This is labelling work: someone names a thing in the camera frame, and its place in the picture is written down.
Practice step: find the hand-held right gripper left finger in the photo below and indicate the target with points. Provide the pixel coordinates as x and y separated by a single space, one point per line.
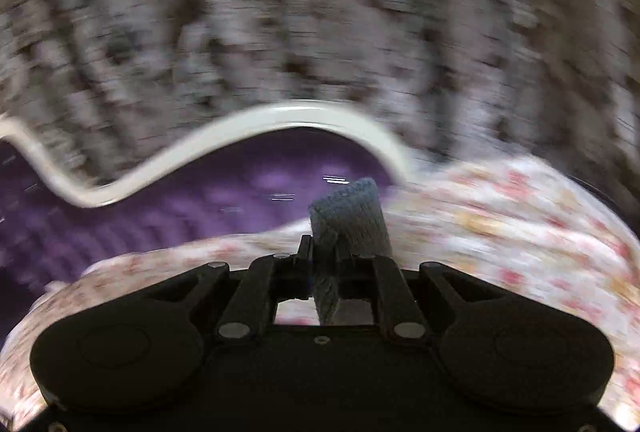
306 253

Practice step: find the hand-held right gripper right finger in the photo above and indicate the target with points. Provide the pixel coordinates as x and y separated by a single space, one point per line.
380 273

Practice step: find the grey white striped sock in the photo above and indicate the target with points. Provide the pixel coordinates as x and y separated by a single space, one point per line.
352 222

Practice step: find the floral bedsheet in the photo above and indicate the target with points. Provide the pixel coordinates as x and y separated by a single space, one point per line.
500 232

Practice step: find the purple tufted headboard white frame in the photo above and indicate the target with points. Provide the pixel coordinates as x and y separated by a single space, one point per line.
200 192

